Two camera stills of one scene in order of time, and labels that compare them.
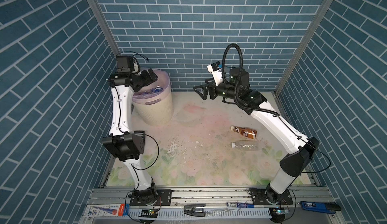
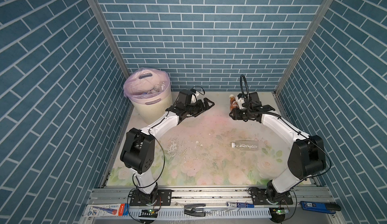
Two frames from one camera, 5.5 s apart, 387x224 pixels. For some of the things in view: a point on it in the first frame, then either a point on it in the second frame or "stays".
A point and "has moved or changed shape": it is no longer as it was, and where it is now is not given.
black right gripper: [207, 88] -> [235, 115]
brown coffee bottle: [249, 133] has moved or changed shape
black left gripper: [146, 80] -> [201, 109]
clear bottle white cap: [247, 145] stays
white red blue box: [102, 210] stays
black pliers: [194, 210] stays
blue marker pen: [239, 205] stays
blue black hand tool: [326, 207] stays
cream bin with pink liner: [153, 103] stays
